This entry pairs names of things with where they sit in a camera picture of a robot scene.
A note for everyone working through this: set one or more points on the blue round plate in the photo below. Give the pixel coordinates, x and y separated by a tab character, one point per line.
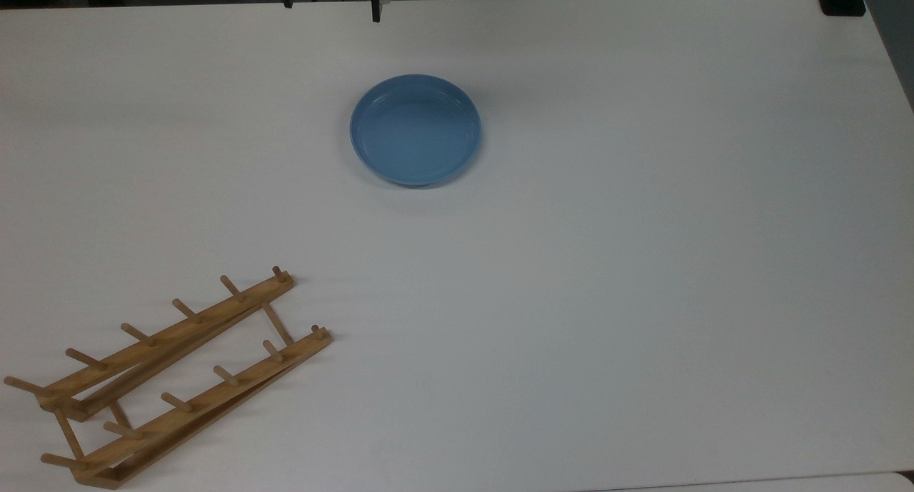
415	130

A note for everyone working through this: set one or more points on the wooden plate rack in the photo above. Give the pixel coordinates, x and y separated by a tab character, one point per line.
178	406

